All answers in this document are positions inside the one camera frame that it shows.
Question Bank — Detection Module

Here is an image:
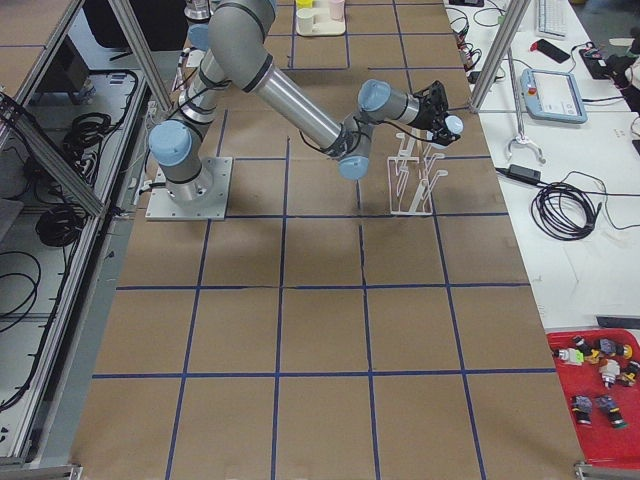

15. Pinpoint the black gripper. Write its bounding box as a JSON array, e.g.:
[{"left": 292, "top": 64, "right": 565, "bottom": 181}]
[{"left": 413, "top": 80, "right": 461, "bottom": 148}]

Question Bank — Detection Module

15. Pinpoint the light blue ikea cup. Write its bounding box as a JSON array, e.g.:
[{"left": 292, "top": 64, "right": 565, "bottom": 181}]
[{"left": 445, "top": 115, "right": 464, "bottom": 136}]

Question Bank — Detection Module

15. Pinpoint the white ikea cup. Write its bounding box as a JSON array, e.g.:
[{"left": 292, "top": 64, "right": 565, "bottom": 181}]
[{"left": 296, "top": 8, "right": 315, "bottom": 36}]

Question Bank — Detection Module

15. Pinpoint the pink ikea cup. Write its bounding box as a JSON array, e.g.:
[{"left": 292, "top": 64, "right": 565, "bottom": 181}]
[{"left": 328, "top": 0, "right": 345, "bottom": 21}]

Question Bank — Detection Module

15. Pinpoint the white claw tool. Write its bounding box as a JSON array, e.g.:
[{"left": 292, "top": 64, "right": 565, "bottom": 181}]
[{"left": 506, "top": 135, "right": 546, "bottom": 165}]

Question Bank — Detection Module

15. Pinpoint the black power adapter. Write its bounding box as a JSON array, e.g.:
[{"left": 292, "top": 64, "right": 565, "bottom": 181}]
[{"left": 507, "top": 164, "right": 541, "bottom": 185}]

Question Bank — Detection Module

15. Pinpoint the teach pendant tablet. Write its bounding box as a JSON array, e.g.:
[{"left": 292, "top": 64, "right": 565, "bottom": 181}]
[{"left": 520, "top": 68, "right": 587, "bottom": 124}]

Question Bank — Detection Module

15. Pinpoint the black phone red case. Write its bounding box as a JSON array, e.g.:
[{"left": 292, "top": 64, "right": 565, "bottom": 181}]
[{"left": 529, "top": 39, "right": 570, "bottom": 64}]

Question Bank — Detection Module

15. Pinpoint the cream bunny tray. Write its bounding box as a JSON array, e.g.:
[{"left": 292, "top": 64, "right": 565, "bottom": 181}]
[{"left": 295, "top": 2, "right": 346, "bottom": 37}]

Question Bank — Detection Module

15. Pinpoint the white keyboard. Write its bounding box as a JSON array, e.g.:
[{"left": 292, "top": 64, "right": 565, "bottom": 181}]
[{"left": 535, "top": 0, "right": 567, "bottom": 39}]

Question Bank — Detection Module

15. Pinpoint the red plastic tray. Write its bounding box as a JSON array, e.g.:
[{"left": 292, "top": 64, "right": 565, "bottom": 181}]
[{"left": 547, "top": 329, "right": 639, "bottom": 469}]

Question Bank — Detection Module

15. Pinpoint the white wire cup rack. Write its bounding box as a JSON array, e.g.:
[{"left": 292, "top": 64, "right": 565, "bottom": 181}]
[{"left": 387, "top": 128, "right": 448, "bottom": 216}]

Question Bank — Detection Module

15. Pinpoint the coiled black cable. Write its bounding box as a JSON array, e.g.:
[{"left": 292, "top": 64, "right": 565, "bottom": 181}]
[{"left": 530, "top": 180, "right": 601, "bottom": 242}]

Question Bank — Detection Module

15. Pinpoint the aluminium frame post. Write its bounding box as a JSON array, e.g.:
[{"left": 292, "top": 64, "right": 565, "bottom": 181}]
[{"left": 469, "top": 0, "right": 530, "bottom": 113}]

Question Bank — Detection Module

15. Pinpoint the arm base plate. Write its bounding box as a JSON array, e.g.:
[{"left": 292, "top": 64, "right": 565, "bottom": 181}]
[{"left": 146, "top": 157, "right": 233, "bottom": 221}]

